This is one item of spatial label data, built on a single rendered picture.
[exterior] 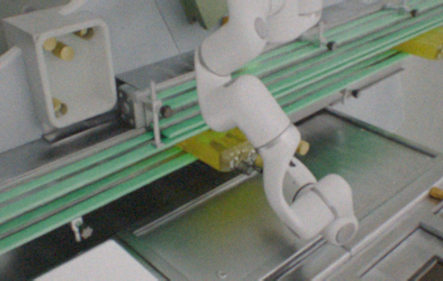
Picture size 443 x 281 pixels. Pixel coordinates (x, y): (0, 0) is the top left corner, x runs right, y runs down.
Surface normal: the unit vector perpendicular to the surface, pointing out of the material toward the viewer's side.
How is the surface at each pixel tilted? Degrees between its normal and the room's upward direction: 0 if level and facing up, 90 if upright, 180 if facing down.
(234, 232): 90
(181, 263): 90
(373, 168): 90
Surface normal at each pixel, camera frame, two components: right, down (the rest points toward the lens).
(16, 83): 0.68, 0.36
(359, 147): -0.01, -0.86
